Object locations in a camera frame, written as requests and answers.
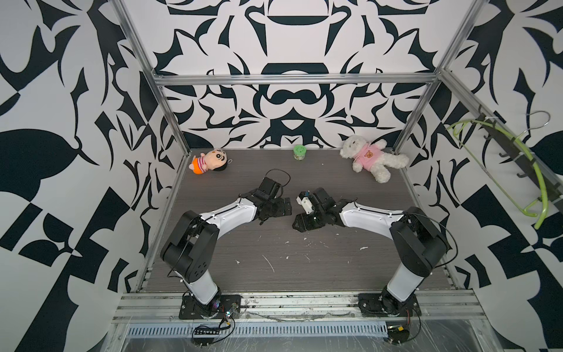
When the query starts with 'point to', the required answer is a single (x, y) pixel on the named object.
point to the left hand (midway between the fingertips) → (281, 205)
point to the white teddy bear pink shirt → (370, 157)
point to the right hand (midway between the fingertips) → (297, 221)
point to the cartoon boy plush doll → (215, 160)
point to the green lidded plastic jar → (299, 152)
